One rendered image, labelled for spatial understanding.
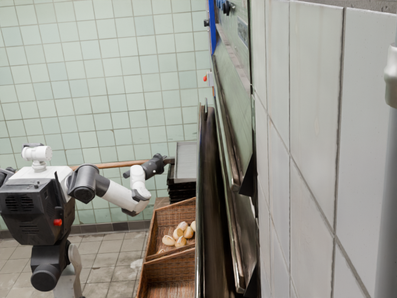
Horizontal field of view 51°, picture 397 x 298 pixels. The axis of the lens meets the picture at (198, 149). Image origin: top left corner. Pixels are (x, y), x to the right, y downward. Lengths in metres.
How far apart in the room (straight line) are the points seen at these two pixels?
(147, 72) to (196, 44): 0.47
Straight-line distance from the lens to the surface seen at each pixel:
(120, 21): 3.53
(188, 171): 2.28
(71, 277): 2.22
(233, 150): 1.04
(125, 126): 3.70
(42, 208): 1.83
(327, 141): 0.30
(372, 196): 0.23
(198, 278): 1.08
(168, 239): 2.73
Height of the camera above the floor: 2.11
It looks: 21 degrees down
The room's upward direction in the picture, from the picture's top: 5 degrees counter-clockwise
